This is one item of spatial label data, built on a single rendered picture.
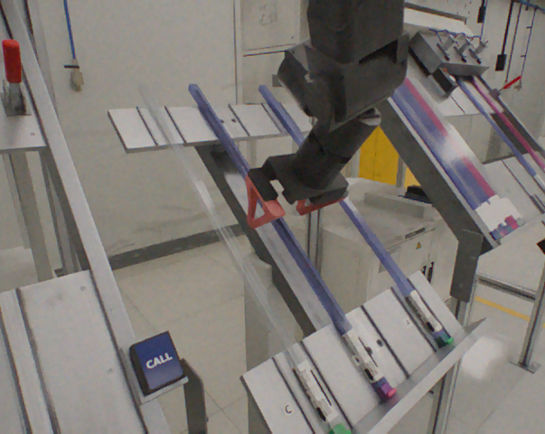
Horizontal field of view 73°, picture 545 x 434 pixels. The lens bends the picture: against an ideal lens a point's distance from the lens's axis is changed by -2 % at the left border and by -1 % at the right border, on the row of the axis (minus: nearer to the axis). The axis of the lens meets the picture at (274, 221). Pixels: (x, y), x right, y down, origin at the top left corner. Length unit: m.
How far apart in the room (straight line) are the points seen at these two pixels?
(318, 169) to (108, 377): 0.31
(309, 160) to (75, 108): 1.95
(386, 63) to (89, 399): 0.42
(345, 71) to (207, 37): 2.30
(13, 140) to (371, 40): 0.44
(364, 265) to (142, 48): 1.78
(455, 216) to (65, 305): 0.81
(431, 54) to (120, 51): 1.64
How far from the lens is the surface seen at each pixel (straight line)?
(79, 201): 0.50
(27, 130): 0.58
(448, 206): 0.97
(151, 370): 0.40
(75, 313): 0.46
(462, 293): 0.96
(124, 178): 2.39
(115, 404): 0.44
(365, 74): 0.34
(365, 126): 0.40
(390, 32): 0.34
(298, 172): 0.44
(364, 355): 0.46
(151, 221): 2.51
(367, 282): 1.17
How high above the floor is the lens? 1.04
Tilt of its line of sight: 19 degrees down
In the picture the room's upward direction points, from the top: straight up
